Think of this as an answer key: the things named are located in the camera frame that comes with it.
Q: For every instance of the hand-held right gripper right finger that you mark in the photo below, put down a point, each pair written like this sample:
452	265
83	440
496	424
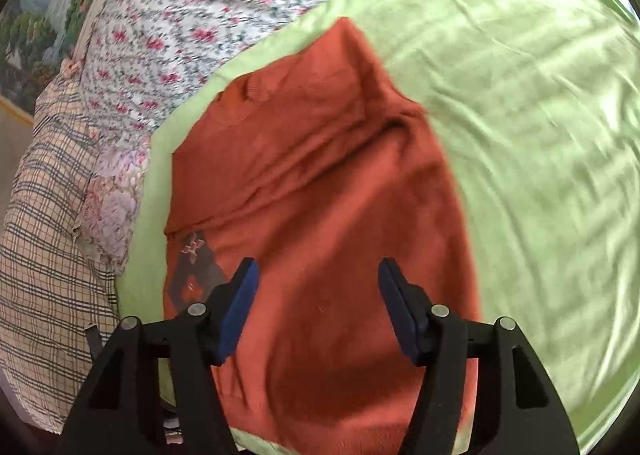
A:
397	310

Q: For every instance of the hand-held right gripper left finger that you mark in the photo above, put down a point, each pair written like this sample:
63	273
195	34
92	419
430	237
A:
240	305

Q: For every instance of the red towel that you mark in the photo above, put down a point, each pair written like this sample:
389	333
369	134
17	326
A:
320	185

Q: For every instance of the purple peony print pillow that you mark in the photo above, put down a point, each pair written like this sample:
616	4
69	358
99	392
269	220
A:
115	195

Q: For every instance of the plaid checked cloth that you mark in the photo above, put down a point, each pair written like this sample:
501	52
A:
45	260

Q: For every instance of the light green bed sheet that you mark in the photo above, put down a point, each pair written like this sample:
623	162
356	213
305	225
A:
525	135

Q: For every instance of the pink floral bed sheet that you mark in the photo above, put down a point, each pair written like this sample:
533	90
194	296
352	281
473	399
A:
200	10

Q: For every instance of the landscape wall poster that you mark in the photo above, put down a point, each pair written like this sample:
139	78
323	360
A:
45	10

